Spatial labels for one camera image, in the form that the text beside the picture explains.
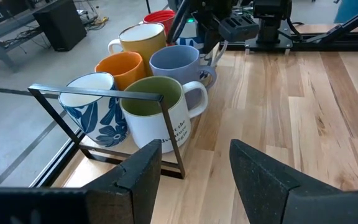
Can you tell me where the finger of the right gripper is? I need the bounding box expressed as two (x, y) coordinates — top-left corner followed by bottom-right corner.
(202, 29), (220, 54)
(166, 0), (192, 44)

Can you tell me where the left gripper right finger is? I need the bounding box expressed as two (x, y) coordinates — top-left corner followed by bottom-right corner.
(229, 139), (358, 224)

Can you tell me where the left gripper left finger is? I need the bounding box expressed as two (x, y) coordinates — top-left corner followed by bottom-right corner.
(0, 139), (163, 224)

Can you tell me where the red mug white handle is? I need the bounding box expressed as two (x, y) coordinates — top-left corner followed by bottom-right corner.
(143, 9), (177, 35)

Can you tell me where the white blue floral mug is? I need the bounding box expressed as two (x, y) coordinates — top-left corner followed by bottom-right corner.
(58, 72), (129, 148)
(175, 21), (228, 90)

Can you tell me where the grey-blue faceted mug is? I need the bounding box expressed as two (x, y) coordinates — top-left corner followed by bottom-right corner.
(149, 45), (218, 110)

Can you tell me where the yellow mug white handle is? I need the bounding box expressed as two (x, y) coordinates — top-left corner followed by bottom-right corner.
(108, 22), (167, 77)

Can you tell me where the orange faceted mug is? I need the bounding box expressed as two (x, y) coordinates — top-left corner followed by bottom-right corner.
(94, 51), (147, 91)

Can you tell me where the white mug green inside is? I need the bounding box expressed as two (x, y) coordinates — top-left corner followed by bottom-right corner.
(119, 75), (209, 154)

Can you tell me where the black metal wooden mug rack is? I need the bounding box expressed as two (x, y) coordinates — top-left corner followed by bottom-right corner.
(27, 83), (186, 180)

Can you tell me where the black box speaker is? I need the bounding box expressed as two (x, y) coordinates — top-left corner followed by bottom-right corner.
(32, 0), (88, 52)

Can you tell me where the teal blue object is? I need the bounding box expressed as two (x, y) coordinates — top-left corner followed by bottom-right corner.
(334, 0), (358, 24)

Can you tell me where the floor cable bundle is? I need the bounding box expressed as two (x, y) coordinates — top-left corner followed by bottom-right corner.
(76, 9), (109, 32)

